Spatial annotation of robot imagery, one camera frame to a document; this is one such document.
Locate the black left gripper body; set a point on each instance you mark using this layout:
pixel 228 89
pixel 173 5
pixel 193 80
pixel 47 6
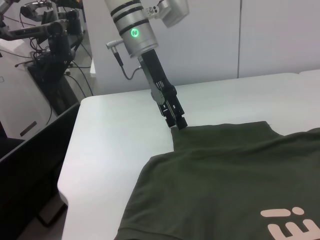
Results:
pixel 157 80

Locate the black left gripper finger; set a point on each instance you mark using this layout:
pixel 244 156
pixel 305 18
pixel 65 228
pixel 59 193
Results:
pixel 171 120
pixel 181 117

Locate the dark green printed T-shirt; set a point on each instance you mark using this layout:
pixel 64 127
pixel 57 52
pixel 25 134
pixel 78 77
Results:
pixel 225 180

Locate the black background robot arm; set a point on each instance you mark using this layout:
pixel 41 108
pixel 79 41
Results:
pixel 37 22

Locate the black equipment stand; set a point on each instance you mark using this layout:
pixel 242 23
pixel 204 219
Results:
pixel 57 65

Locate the black side cabinet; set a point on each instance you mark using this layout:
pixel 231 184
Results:
pixel 30 170

